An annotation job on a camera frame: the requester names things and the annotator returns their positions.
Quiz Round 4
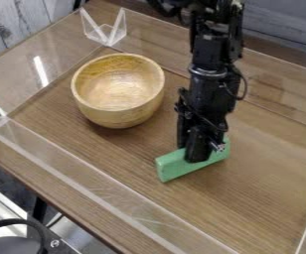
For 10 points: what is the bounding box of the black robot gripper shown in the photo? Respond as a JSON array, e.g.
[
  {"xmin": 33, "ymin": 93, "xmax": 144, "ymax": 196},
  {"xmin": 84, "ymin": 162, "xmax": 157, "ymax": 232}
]
[{"xmin": 176, "ymin": 65, "xmax": 240, "ymax": 163}]

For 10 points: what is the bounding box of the green rectangular block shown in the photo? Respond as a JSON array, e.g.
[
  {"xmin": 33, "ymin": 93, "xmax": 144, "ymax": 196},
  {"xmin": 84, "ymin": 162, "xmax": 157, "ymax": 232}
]
[{"xmin": 155, "ymin": 137, "xmax": 231, "ymax": 183}]

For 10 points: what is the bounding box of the light wooden bowl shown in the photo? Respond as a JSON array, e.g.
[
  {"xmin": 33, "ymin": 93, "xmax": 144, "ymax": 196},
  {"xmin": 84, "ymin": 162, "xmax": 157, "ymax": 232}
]
[{"xmin": 72, "ymin": 53, "xmax": 165, "ymax": 129}]

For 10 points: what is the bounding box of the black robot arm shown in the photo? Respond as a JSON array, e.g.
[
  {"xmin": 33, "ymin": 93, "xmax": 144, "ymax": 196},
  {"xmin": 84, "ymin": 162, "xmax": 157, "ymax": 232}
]
[{"xmin": 147, "ymin": 0, "xmax": 247, "ymax": 163}]

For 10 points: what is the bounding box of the clear acrylic tray wall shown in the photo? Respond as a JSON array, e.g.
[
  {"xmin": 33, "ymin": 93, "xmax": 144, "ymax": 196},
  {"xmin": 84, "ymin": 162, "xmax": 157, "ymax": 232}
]
[{"xmin": 0, "ymin": 12, "xmax": 306, "ymax": 254}]

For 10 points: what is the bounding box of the clear acrylic corner bracket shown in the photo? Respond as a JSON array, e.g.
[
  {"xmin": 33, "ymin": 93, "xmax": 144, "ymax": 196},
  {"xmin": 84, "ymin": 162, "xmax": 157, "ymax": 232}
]
[{"xmin": 80, "ymin": 8, "xmax": 126, "ymax": 47}]

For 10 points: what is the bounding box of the black metal table bracket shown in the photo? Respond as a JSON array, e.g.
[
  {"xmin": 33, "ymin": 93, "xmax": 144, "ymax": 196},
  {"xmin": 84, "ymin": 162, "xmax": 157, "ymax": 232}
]
[{"xmin": 27, "ymin": 197, "xmax": 81, "ymax": 254}]

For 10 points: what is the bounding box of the black cable loop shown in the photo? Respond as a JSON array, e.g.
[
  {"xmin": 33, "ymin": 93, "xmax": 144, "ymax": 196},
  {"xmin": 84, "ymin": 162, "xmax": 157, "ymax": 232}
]
[{"xmin": 0, "ymin": 217, "xmax": 50, "ymax": 254}]

